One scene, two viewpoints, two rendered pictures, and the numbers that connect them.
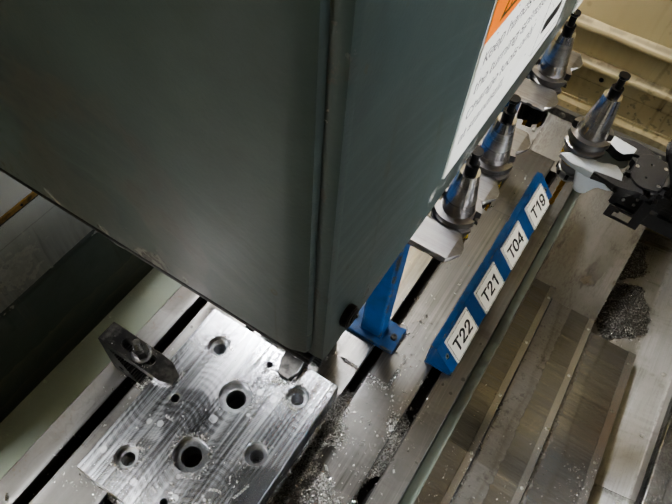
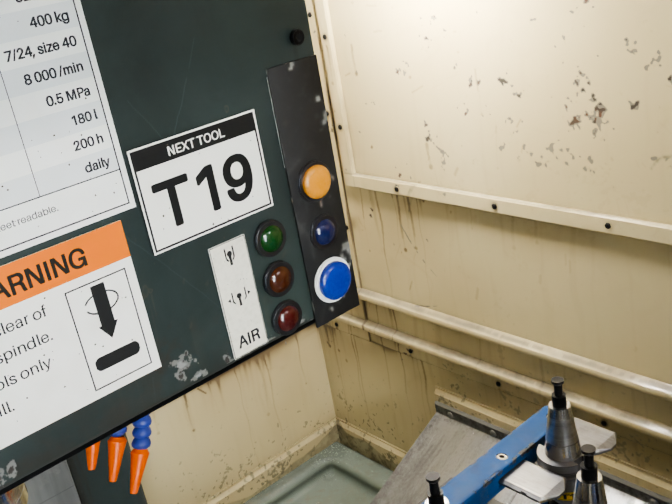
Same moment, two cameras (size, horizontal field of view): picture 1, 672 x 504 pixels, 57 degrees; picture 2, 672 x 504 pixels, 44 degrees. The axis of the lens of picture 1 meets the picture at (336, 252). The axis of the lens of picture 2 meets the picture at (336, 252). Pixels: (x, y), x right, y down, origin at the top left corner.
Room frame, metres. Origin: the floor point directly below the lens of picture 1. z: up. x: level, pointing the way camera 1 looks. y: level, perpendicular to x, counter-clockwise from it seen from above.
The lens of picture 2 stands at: (-0.05, -0.44, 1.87)
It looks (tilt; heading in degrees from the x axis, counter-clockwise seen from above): 22 degrees down; 24
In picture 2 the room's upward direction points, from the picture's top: 10 degrees counter-clockwise
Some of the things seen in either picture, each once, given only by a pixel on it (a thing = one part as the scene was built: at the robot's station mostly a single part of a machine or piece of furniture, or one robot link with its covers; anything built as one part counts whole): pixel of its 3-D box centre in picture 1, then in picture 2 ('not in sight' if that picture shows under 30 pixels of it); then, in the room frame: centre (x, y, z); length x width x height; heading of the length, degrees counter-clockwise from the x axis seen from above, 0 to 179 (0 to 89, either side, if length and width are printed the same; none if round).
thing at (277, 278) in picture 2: not in sight; (279, 279); (0.44, -0.17, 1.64); 0.02 x 0.01 x 0.02; 152
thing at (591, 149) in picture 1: (588, 137); not in sight; (0.68, -0.35, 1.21); 0.06 x 0.06 x 0.03
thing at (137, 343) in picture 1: (143, 361); not in sight; (0.36, 0.27, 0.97); 0.13 x 0.03 x 0.15; 62
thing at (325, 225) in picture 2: not in sight; (324, 231); (0.48, -0.20, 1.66); 0.02 x 0.01 x 0.02; 152
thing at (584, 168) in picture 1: (584, 177); not in sight; (0.64, -0.36, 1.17); 0.09 x 0.03 x 0.06; 75
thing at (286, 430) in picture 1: (215, 430); not in sight; (0.27, 0.15, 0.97); 0.29 x 0.23 x 0.05; 152
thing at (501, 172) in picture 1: (490, 160); not in sight; (0.61, -0.20, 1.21); 0.06 x 0.06 x 0.03
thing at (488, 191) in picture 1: (474, 185); not in sight; (0.56, -0.18, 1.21); 0.07 x 0.05 x 0.01; 62
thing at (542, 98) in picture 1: (535, 95); (536, 482); (0.76, -0.28, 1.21); 0.07 x 0.05 x 0.01; 62
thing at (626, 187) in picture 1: (622, 180); not in sight; (0.62, -0.40, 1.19); 0.09 x 0.05 x 0.02; 75
